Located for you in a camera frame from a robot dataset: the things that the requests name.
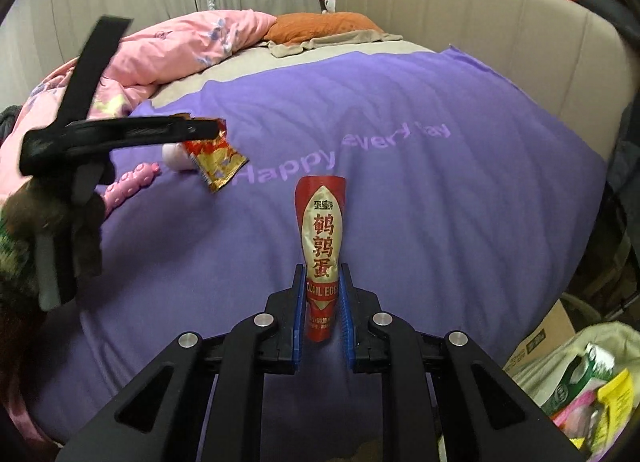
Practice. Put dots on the beige trash bag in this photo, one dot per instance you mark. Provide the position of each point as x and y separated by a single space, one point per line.
588 386

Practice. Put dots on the beige padded headboard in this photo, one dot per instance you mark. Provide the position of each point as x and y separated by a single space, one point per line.
572 62

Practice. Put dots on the left hand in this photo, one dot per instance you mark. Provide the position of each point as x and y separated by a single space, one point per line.
30 242

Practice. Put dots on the pink floral duvet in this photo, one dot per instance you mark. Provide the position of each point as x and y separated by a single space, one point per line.
145 60

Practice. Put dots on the pink plastic spoon toy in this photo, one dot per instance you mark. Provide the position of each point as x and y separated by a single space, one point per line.
129 184

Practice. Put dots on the red gold paper cup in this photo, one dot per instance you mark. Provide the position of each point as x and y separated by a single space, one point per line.
212 154

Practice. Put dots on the pink plush toy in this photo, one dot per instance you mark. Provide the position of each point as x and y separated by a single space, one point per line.
327 6

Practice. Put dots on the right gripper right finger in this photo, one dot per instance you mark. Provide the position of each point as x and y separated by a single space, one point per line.
442 398

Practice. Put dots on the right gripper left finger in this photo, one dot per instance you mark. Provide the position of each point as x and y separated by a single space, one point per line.
200 399

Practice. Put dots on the red quail egg pouch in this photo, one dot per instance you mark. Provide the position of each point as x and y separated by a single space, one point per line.
319 205

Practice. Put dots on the purple blanket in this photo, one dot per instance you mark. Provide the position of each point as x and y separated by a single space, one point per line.
467 207

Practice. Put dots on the orange pillow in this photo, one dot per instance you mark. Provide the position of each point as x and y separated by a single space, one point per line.
296 28

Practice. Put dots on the beige bed sheet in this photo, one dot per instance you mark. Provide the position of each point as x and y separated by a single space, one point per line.
259 59

